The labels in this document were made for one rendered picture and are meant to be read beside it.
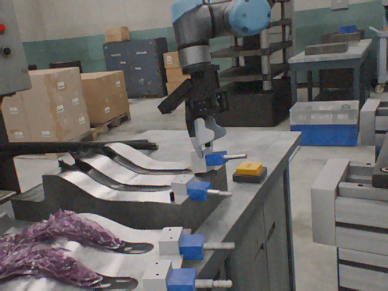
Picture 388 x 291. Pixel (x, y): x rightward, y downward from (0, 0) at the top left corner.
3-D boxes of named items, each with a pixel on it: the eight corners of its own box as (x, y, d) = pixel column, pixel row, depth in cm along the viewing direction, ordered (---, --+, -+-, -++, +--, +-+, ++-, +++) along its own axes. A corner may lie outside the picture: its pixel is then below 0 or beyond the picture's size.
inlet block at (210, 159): (251, 165, 96) (248, 142, 96) (244, 169, 92) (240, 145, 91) (201, 168, 102) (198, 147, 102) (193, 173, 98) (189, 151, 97)
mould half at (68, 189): (228, 194, 108) (224, 145, 105) (185, 243, 86) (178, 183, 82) (81, 181, 130) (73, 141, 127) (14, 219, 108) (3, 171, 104)
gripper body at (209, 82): (217, 116, 91) (208, 62, 90) (184, 121, 95) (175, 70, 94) (230, 113, 98) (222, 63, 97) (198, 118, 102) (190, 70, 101)
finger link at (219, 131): (228, 152, 99) (219, 116, 96) (206, 154, 101) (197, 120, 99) (232, 147, 101) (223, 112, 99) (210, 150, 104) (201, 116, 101)
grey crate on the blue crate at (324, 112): (359, 115, 410) (359, 100, 406) (356, 125, 375) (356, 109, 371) (296, 116, 437) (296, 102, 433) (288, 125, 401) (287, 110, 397)
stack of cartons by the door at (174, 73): (214, 92, 781) (210, 48, 759) (207, 95, 753) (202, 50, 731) (174, 93, 819) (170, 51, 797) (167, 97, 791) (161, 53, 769)
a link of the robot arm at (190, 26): (206, -8, 91) (169, -2, 90) (215, 42, 92) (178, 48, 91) (201, 2, 99) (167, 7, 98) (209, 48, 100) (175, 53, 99)
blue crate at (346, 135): (359, 135, 416) (359, 113, 410) (356, 147, 380) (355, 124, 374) (297, 134, 442) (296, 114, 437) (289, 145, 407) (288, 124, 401)
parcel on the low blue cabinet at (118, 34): (131, 40, 815) (129, 25, 808) (122, 41, 787) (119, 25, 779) (114, 42, 834) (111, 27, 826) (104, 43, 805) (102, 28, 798)
